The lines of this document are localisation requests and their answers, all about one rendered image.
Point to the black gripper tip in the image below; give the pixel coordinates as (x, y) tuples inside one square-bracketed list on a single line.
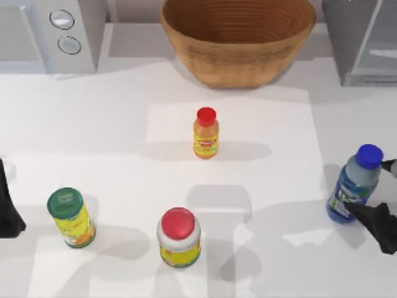
[(7, 211)]

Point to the blue bottle with blue cap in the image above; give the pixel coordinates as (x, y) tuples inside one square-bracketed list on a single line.
[(353, 186)]

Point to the small grey microwave knob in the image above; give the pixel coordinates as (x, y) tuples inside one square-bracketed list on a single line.
[(69, 45)]

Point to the pale microwave oven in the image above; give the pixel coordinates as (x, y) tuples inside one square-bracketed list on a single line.
[(37, 37)]

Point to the brown woven basket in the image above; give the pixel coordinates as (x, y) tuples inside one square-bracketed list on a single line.
[(237, 59)]

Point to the yellow jar with red lid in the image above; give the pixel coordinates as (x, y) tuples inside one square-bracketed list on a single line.
[(180, 239)]

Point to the yellow can with green lid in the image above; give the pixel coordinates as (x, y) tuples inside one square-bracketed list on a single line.
[(73, 220)]

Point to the large grey microwave knob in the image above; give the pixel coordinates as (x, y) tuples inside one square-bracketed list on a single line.
[(61, 19)]

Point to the orange bottle with red cap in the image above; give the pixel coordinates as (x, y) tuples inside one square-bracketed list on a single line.
[(205, 139)]

